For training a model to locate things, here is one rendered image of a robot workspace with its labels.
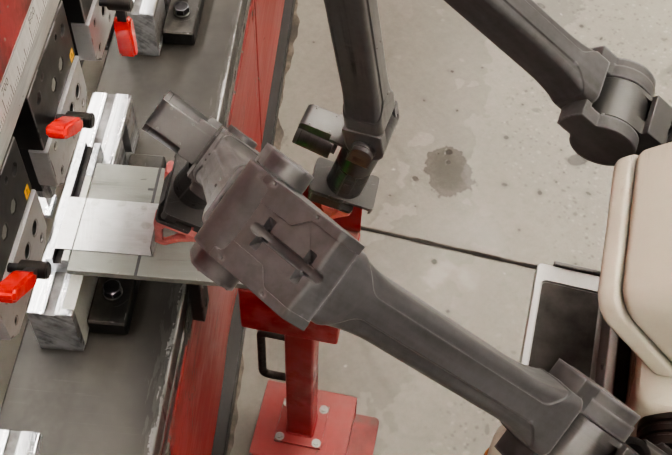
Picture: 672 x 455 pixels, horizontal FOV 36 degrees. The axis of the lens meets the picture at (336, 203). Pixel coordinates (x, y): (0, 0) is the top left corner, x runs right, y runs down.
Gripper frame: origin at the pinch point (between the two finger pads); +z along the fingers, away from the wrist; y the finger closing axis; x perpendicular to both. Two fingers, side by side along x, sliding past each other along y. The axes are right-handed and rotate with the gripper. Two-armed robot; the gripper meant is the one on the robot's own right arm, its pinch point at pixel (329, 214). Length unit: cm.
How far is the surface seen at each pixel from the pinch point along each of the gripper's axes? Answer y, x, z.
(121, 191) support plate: 30.3, 16.6, -12.8
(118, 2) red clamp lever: 37, 6, -37
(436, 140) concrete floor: -33, -88, 74
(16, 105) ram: 39, 33, -47
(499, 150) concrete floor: -50, -89, 70
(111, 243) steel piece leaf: 28.8, 25.2, -13.4
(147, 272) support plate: 23.1, 28.5, -14.6
